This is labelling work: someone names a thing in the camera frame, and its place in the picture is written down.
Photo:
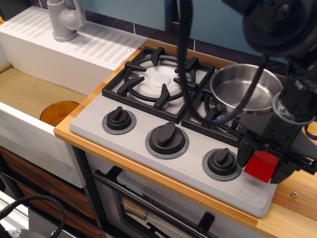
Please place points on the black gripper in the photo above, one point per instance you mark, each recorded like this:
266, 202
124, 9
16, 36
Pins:
281, 136

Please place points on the red cube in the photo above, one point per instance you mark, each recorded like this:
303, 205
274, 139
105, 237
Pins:
261, 165

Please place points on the small steel pan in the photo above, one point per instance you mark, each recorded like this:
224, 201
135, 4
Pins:
229, 85

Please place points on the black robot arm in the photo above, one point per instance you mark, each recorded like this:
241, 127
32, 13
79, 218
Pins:
288, 29

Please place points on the black right stove knob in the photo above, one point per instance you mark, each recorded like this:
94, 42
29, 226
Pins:
221, 165

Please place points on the black stove knob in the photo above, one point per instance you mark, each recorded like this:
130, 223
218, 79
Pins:
119, 121
167, 141
221, 165

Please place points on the grey toy stove top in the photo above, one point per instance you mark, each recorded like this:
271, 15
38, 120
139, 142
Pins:
245, 192

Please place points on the black middle stove knob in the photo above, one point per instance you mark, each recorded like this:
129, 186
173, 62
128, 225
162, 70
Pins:
167, 141

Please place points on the black left stove knob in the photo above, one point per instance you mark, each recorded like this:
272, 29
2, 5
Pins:
119, 121

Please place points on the black right burner grate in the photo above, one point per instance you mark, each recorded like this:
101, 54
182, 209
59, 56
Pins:
205, 107

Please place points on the black burner grate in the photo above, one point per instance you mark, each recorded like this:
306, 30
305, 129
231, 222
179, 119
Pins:
150, 84
205, 107

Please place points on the black left burner grate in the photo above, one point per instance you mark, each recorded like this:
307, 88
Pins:
150, 84

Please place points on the wooden drawer fronts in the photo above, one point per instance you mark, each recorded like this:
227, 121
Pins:
22, 178

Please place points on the orange translucent plate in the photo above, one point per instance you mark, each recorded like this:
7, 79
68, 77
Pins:
57, 112

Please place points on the grey toy faucet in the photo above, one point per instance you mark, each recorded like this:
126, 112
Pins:
65, 22

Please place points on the white toy sink unit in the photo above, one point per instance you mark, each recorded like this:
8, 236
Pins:
37, 71

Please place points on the oven door with handle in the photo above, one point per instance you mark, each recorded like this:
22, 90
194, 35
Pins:
150, 211

